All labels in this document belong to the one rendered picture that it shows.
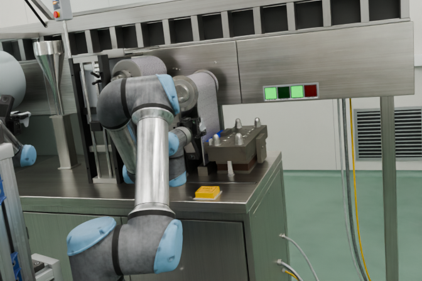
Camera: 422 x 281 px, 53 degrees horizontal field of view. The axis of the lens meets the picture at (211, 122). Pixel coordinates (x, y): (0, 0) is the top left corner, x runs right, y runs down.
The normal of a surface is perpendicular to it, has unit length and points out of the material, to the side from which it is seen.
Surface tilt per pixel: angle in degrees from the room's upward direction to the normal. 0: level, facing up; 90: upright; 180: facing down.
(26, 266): 90
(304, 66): 90
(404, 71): 90
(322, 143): 90
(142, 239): 50
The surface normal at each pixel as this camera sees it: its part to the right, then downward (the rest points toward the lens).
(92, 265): -0.01, 0.22
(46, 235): -0.33, 0.21
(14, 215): 0.84, 0.00
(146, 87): -0.10, -0.47
